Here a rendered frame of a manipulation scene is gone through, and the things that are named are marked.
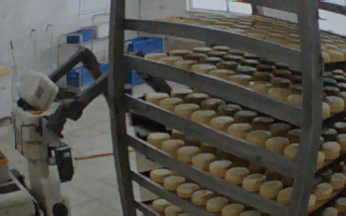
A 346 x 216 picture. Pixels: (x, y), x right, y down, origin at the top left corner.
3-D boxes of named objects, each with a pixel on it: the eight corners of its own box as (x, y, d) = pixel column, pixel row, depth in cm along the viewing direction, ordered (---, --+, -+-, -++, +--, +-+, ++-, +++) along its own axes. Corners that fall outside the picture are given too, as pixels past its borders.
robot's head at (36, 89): (27, 101, 187) (42, 71, 191) (15, 93, 203) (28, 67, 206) (45, 118, 197) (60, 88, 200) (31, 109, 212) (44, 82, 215)
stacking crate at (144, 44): (142, 48, 765) (142, 36, 759) (163, 50, 740) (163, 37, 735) (113, 56, 720) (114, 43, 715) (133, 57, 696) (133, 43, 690)
